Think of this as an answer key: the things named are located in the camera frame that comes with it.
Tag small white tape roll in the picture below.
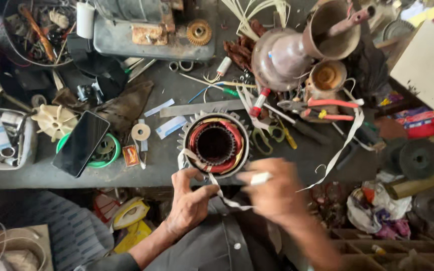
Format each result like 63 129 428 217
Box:
131 123 151 142

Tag person's blue patterned trousers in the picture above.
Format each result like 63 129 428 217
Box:
0 190 115 265

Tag white blue-striped paper slip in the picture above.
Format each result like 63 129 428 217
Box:
155 115 188 140

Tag brown metal jar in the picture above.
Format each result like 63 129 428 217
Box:
302 0 376 61

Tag black-handled screwdriver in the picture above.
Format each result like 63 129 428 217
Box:
264 103 331 146

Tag grey metal machine base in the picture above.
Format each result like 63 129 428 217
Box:
93 0 217 63

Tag large white cylinder capacitor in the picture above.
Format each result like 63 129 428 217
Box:
76 2 96 40

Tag yellow plastic casing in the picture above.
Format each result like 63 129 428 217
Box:
113 220 153 255

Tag yellow-handled screwdriver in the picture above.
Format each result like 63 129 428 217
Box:
277 118 298 150

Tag green plastic ring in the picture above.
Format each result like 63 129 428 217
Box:
56 132 121 169

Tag motor stator with copper winding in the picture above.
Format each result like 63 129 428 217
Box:
177 109 252 180

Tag blue wire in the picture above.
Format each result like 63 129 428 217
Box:
187 83 225 104

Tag metal bowl of scrap parts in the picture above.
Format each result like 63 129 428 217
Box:
2 0 79 68

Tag dark brown cloth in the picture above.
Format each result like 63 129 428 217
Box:
53 79 154 133

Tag pair of metal rings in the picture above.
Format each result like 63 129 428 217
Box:
169 60 195 73

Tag black smartphone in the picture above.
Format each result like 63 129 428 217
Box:
52 110 111 178

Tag wooden compartment tray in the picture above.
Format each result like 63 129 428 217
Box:
329 227 434 271

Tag bundle of cream insulation strips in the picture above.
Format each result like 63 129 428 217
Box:
220 0 291 41

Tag brass gear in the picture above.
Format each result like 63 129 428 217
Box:
186 18 213 47

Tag green-handled scissors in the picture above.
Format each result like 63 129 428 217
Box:
252 124 286 156

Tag copper-coloured motor dome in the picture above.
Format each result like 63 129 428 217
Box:
250 28 314 93

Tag red matchbox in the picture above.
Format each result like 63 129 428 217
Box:
122 145 141 168

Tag red cloth bag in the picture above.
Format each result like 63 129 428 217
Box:
393 99 434 139

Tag person's right hand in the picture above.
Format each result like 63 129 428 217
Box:
238 158 312 227

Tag long white tape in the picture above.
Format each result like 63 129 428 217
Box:
296 99 365 193

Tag red and white tool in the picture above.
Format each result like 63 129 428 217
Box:
249 87 271 118

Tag heap of brown insulation pieces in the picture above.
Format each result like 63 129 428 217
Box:
223 19 267 73

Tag white cotton tape strip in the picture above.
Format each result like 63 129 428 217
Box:
178 148 256 211

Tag grey steel ruler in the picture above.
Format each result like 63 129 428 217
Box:
159 99 246 118

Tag small white capacitor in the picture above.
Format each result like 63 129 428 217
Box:
215 56 233 78

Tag white board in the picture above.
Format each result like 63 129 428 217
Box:
389 19 434 111

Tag yellow and white iron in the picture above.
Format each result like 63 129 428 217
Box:
111 196 151 231

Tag small rusty metal cup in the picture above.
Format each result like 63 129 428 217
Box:
309 60 348 93

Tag cream plastic fan impeller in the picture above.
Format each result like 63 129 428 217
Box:
31 104 79 143

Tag person's left hand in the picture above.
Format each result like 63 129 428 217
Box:
165 167 221 236

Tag thick wooden handle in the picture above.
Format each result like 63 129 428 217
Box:
384 165 434 200

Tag heap of plastic bags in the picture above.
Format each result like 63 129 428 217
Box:
347 180 413 240

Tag small white tape piece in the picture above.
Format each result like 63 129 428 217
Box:
250 172 273 186

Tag thin wooden stick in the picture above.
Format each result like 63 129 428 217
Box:
179 72 257 89

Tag plain white paper slip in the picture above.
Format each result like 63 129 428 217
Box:
143 99 176 118

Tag cardboard box with white wire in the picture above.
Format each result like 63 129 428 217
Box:
0 221 54 271

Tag black grinding disc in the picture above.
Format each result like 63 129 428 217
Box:
398 138 434 181

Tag black plastic bag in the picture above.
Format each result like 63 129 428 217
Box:
343 37 392 107

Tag red-handled pliers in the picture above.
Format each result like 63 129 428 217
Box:
277 97 360 122

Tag person's grey shirt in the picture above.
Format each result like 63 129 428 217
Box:
75 191 282 271

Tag grey tub of metal parts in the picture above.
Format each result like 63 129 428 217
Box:
0 108 39 171

